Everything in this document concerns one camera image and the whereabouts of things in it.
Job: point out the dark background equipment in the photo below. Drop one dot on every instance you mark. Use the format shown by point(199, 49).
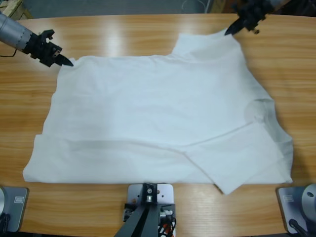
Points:
point(301, 8)

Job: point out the white T-shirt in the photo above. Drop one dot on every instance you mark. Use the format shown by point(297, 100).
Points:
point(148, 123)

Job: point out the dark camera post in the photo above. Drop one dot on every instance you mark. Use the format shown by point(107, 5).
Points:
point(145, 222)

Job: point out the silver connector block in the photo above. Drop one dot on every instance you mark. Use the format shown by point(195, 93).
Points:
point(166, 213)

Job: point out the white mounting block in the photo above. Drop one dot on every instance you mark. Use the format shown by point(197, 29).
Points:
point(166, 192)

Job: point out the wooden crate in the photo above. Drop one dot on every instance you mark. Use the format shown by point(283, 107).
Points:
point(19, 7)

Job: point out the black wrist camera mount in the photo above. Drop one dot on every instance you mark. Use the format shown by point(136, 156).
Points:
point(48, 33)

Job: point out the brown cardboard box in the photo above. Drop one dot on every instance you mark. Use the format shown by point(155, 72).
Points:
point(224, 5)

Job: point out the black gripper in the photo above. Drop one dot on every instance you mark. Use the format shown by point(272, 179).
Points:
point(43, 50)
point(253, 12)

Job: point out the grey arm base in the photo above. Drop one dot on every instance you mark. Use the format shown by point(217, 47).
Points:
point(291, 205)
point(14, 212)

